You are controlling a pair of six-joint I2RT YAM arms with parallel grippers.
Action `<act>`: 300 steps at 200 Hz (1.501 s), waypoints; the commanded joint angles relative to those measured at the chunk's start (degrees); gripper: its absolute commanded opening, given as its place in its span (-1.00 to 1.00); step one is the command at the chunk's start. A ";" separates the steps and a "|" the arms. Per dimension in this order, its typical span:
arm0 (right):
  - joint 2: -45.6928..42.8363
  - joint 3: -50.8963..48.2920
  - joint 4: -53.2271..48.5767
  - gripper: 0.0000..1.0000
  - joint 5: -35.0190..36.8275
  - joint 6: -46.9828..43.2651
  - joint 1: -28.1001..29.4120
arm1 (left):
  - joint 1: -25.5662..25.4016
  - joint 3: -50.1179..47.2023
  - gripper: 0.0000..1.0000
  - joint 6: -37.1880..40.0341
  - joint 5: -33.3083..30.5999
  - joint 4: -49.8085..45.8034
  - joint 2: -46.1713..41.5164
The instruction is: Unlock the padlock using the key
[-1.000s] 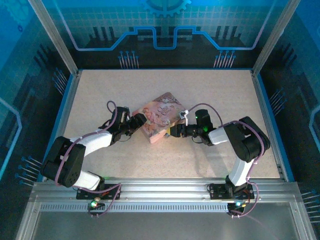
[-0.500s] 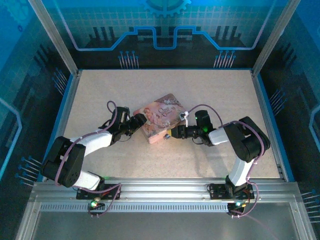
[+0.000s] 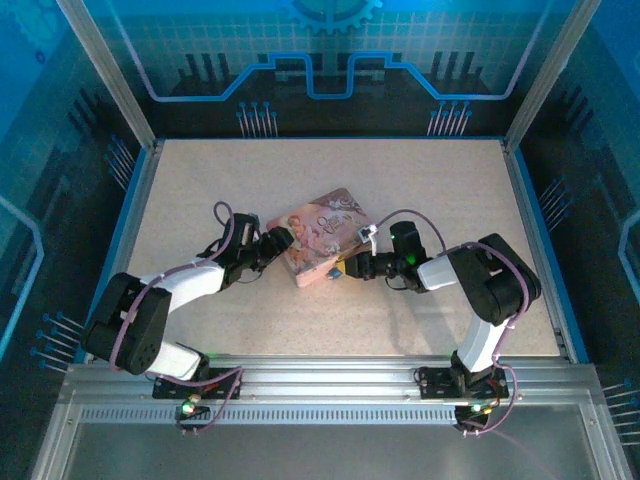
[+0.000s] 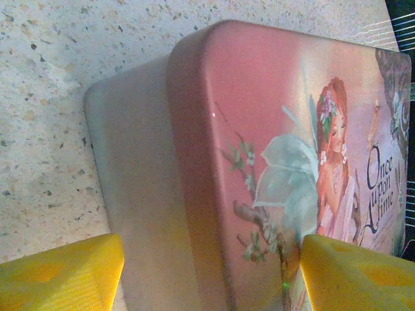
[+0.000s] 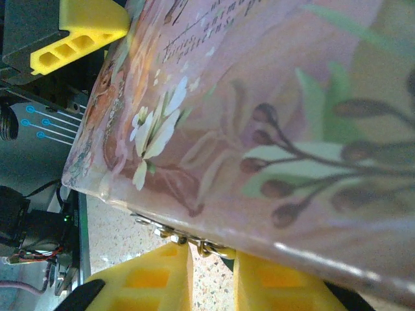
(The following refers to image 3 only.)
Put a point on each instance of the small blue padlock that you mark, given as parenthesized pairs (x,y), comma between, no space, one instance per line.
(334,275)

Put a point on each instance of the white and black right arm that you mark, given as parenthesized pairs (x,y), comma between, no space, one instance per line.
(480,340)

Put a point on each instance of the aluminium front beam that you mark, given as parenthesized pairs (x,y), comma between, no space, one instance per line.
(325,387)

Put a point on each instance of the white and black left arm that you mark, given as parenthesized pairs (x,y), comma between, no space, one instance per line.
(190,282)

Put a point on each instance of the aluminium frame post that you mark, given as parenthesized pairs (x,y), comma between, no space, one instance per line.
(547,70)
(107,70)

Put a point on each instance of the pink fairy tale tin box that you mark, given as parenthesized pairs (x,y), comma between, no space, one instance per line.
(315,235)

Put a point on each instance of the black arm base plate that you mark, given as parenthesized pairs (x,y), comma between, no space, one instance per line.
(435,382)
(222,385)

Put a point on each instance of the aluminium side rail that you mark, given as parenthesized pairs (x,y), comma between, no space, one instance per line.
(537,240)
(132,225)

